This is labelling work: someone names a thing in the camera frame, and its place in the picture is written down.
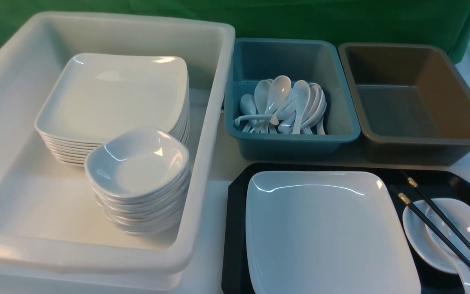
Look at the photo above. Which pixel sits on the large white square plate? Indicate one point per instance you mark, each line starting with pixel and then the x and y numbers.
pixel 326 232

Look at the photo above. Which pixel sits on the black chopstick gold band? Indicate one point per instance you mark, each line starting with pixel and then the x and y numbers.
pixel 436 209
pixel 457 253

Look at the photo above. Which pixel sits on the small white round dish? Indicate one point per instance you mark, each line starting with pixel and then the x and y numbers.
pixel 417 233

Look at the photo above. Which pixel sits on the pile of white soup spoons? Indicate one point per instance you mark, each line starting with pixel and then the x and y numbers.
pixel 271 108

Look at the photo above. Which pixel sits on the stack of small white bowls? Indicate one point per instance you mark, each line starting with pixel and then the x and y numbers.
pixel 140 180

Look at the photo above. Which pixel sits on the teal plastic bin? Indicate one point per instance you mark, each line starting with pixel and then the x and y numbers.
pixel 255 59

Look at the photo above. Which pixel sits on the stack of white square plates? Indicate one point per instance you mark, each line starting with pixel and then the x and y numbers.
pixel 98 97

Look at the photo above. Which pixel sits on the black plastic serving tray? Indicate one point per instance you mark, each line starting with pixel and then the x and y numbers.
pixel 235 272

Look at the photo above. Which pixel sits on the brown plastic bin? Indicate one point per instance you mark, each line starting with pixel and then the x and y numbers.
pixel 412 104

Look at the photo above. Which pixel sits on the large white plastic tub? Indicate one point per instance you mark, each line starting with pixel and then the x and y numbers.
pixel 54 237

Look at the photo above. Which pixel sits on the green cloth backdrop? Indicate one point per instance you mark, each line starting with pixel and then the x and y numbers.
pixel 442 23

